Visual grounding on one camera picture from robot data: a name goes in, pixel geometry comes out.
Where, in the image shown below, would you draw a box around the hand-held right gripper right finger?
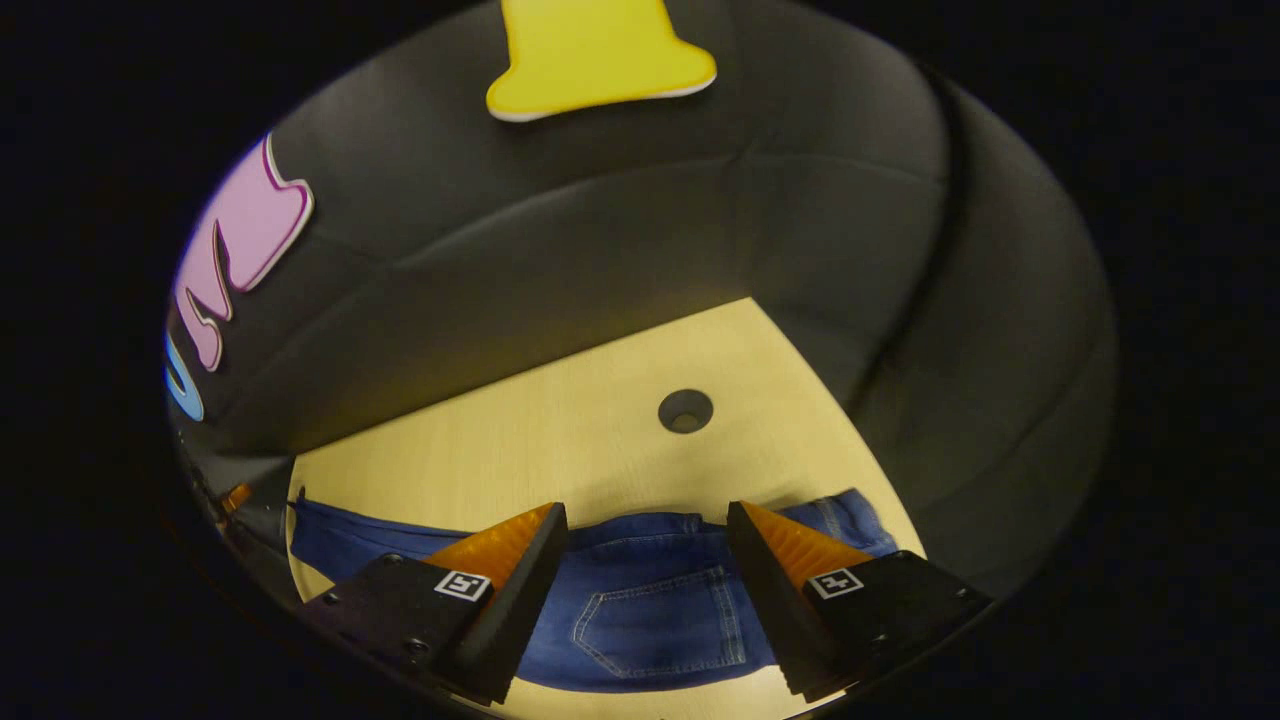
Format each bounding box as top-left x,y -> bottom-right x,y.
726,499 -> 995,703

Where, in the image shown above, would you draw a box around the round black cable grommet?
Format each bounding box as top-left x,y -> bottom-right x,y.
658,389 -> 715,435

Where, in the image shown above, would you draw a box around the blue denim jeans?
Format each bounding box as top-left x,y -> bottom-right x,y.
288,488 -> 899,694

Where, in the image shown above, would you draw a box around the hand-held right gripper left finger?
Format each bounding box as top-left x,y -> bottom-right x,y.
298,502 -> 570,707

